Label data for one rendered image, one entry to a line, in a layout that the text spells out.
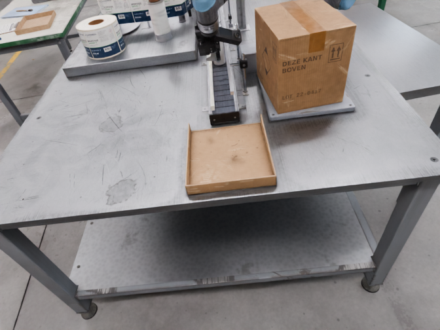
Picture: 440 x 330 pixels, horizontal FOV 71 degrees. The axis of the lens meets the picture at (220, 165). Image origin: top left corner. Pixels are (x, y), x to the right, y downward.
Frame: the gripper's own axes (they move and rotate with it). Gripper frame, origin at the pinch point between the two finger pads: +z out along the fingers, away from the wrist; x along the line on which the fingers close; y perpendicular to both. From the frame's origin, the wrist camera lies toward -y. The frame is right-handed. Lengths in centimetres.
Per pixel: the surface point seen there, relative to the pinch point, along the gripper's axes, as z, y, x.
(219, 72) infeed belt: 4.9, 0.7, 3.1
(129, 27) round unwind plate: 36, 51, -54
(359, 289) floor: 51, -53, 99
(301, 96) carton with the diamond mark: -12.4, -26.7, 27.6
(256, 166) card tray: -18, -8, 52
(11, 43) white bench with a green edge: 62, 144, -78
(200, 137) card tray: -9.4, 9.8, 37.0
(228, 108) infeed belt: -8.8, -1.2, 26.8
